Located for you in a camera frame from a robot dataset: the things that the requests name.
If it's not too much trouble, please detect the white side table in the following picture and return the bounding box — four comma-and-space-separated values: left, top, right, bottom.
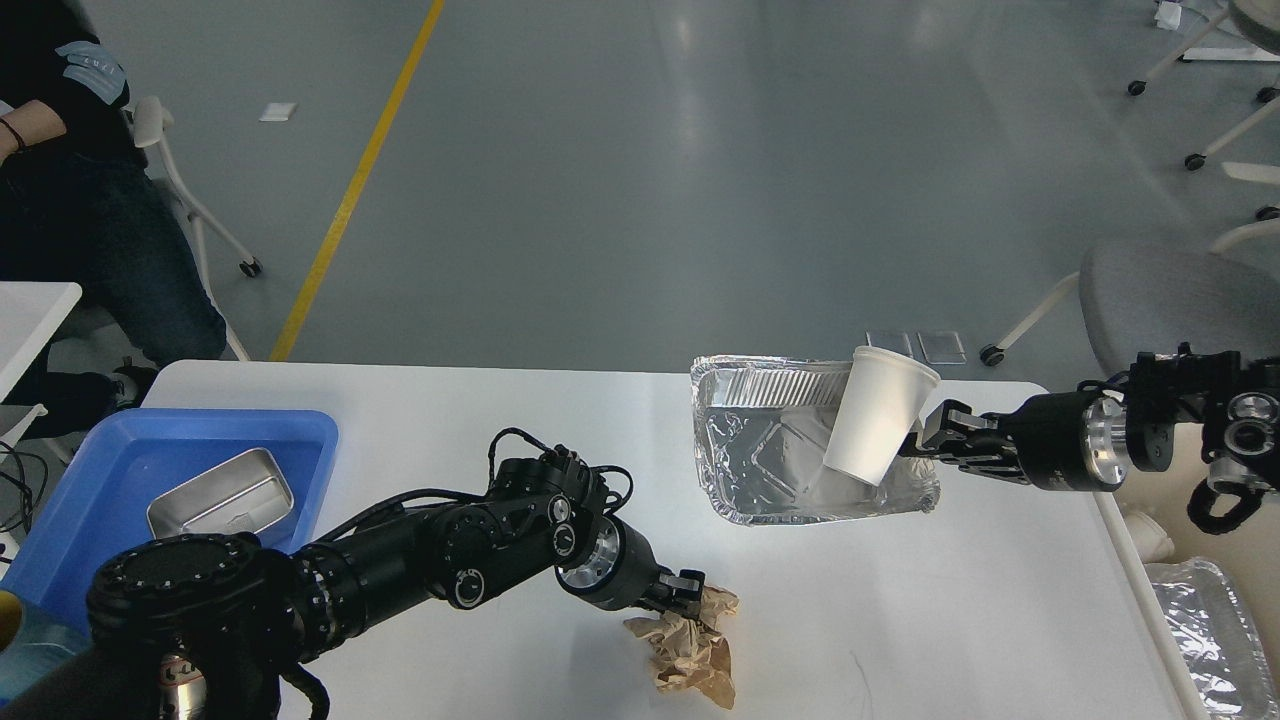
1, 281, 82, 446

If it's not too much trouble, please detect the clear floor plate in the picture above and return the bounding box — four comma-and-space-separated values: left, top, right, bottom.
865, 331, 916, 359
916, 331, 968, 366

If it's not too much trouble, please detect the grey office chair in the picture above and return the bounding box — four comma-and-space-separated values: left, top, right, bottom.
979, 217, 1279, 373

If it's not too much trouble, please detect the square stainless steel tray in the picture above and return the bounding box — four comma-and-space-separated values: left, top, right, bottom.
143, 447, 300, 553

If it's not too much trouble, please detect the crumpled foil in bin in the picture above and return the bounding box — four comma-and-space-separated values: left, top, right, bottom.
1144, 557, 1279, 719

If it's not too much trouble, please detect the white paper cup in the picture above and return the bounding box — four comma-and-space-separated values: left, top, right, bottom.
822, 345, 941, 487

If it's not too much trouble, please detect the seated person in black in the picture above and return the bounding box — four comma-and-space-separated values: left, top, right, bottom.
1, 1, 228, 439

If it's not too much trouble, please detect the white plastic bin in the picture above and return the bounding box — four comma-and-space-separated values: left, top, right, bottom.
1096, 423, 1279, 719

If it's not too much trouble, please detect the clear floor plate right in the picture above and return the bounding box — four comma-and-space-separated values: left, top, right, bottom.
916, 331, 968, 366

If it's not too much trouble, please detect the teal ceramic mug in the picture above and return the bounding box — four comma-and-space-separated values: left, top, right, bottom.
1, 591, 90, 706

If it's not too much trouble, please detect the white chair legs background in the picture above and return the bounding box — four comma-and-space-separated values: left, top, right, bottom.
1125, 0, 1280, 222

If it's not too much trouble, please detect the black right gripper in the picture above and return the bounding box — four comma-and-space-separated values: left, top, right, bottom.
899, 391, 1130, 492

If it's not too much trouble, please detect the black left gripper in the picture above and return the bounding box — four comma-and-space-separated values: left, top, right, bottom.
556, 516, 707, 623

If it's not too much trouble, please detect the clear floor plate left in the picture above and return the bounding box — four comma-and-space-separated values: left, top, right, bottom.
865, 331, 916, 359

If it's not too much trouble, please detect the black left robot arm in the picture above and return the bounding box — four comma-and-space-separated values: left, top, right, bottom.
3, 427, 707, 719

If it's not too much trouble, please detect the aluminium foil container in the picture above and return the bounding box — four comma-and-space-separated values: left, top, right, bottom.
689, 355, 941, 527

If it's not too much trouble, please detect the brown paper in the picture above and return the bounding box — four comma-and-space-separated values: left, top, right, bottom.
623, 585, 740, 710

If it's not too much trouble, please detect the blue plastic tray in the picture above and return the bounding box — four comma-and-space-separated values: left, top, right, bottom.
3, 407, 339, 635

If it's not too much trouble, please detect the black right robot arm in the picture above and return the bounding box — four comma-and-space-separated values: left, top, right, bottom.
899, 343, 1279, 536

